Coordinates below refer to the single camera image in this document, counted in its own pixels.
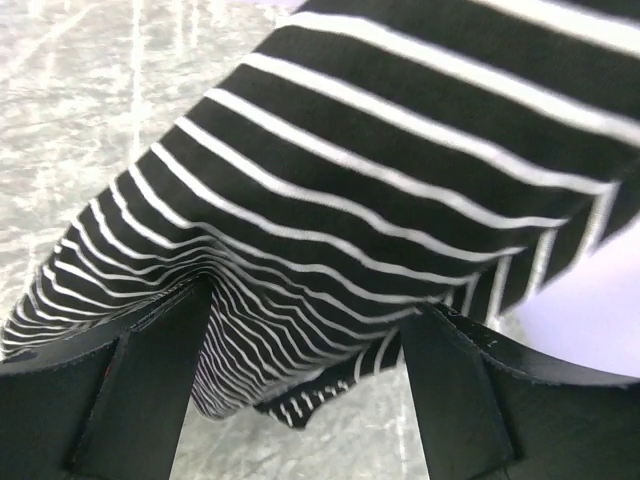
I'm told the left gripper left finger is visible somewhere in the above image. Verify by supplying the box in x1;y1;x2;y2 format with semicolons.
1;282;211;480

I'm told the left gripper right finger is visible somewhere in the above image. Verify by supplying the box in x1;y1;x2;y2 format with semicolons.
400;305;639;480

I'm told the black white striped tank top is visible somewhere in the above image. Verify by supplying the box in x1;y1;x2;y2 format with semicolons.
1;1;639;429

